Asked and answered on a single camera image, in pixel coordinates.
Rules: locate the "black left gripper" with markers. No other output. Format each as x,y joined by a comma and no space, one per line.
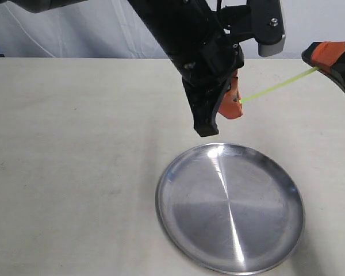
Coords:
208,59

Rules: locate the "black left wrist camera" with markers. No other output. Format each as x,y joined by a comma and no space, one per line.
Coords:
268,26

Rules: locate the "round stainless steel plate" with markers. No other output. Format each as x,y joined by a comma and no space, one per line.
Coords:
230,209

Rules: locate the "green glow stick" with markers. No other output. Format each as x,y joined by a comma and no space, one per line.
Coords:
279,85

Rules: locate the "white backdrop curtain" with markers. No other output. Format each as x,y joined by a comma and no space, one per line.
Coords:
111,29

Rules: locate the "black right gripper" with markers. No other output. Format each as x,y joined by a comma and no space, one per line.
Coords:
329,57

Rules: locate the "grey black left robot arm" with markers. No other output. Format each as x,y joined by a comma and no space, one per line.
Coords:
162,18

